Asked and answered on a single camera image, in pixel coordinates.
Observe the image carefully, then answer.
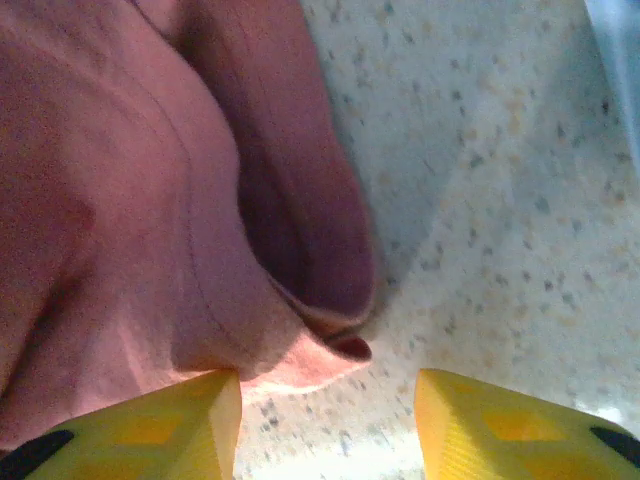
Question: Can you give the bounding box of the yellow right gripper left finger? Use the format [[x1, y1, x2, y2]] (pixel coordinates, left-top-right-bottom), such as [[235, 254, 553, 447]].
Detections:
[[0, 370, 244, 480]]

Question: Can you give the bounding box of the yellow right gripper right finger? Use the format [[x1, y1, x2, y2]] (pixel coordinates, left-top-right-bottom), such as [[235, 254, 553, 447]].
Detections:
[[414, 368, 640, 480]]

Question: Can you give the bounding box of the pink t-shirt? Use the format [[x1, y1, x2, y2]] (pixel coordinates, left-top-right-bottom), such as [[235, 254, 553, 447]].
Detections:
[[0, 0, 379, 457]]

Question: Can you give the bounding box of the white perforated plastic bin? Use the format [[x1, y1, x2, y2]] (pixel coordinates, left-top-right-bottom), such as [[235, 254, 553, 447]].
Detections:
[[583, 0, 640, 147]]

